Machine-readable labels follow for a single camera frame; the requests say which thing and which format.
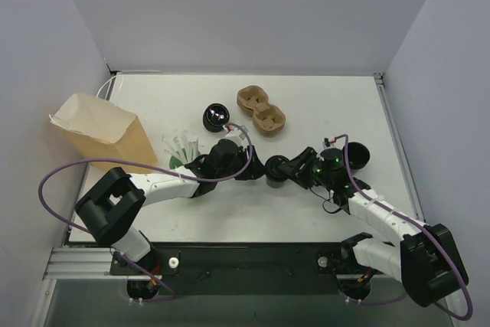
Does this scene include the black paper coffee cup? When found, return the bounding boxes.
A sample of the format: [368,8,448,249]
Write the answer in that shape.
[266,177,285,188]

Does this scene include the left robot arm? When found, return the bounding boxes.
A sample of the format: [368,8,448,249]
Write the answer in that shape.
[75,139,266,274]

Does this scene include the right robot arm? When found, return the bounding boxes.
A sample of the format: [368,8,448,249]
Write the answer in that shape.
[266,142,469,307]

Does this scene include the white wrapped straw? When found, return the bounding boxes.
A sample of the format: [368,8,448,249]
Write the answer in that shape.
[173,136,187,164]
[181,130,192,162]
[187,136,199,162]
[162,136,181,159]

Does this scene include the brown pulp cup carriers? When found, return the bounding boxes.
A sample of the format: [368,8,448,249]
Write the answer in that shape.
[237,85,286,136]

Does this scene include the green straw holder cup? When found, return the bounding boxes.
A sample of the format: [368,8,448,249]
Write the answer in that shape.
[169,154,207,169]

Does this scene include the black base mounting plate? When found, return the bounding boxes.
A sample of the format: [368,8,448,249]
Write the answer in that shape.
[109,243,376,299]

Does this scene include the brown paper bag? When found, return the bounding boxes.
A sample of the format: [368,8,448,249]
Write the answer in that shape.
[49,93,158,166]

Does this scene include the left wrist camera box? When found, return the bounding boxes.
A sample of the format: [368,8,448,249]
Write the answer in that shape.
[224,124,247,148]

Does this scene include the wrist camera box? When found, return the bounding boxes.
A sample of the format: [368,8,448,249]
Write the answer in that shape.
[224,124,247,148]
[323,137,337,149]

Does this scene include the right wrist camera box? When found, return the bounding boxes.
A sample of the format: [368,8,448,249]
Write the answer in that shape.
[323,137,337,149]

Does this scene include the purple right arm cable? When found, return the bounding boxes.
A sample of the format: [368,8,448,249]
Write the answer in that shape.
[328,133,474,320]

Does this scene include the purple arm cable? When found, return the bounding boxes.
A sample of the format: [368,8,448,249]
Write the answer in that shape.
[328,133,474,320]
[37,123,255,305]

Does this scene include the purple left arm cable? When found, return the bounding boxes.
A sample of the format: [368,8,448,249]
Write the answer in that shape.
[37,123,255,305]

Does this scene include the white cable behind bag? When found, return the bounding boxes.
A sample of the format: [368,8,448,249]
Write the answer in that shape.
[96,75,122,100]

